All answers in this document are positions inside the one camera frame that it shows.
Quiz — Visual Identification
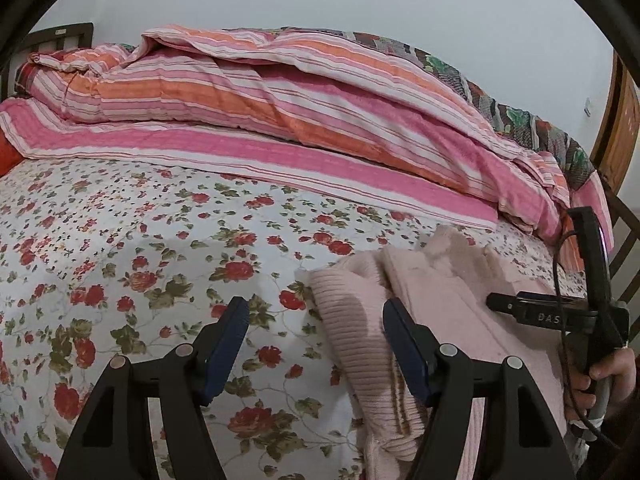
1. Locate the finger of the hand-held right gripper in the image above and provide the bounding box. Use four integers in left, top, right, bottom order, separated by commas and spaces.
486, 291, 599, 332

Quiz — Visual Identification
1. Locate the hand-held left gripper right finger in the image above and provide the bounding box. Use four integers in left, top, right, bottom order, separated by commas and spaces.
382, 298, 572, 480

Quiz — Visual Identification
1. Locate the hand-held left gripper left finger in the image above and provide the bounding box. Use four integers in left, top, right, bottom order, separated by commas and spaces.
55, 296, 250, 480

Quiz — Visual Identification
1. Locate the pink knit sweater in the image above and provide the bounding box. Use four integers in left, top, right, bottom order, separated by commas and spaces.
309, 225, 596, 480

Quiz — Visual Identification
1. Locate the dark wooden footboard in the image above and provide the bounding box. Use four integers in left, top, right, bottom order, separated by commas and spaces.
600, 180, 640, 307

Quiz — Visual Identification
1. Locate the floral bed sheet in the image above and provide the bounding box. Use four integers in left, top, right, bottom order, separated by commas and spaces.
0, 157, 587, 480

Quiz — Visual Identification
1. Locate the brown wooden door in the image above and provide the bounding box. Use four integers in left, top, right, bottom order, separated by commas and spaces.
590, 52, 640, 197

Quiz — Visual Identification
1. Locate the dark floral patterned quilt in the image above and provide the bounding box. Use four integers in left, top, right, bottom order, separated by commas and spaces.
270, 27, 602, 192

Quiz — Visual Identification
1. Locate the pink orange striped quilt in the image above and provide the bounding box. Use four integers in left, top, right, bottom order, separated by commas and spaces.
0, 25, 612, 272

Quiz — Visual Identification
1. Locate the red embroidered pillow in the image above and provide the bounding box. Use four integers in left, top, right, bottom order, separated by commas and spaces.
0, 130, 24, 177

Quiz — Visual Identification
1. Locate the red plaid pillow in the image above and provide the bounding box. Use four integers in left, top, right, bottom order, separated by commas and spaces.
14, 51, 66, 96

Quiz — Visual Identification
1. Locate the dark wooden headboard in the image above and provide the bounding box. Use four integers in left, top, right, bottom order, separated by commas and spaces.
0, 22, 95, 102

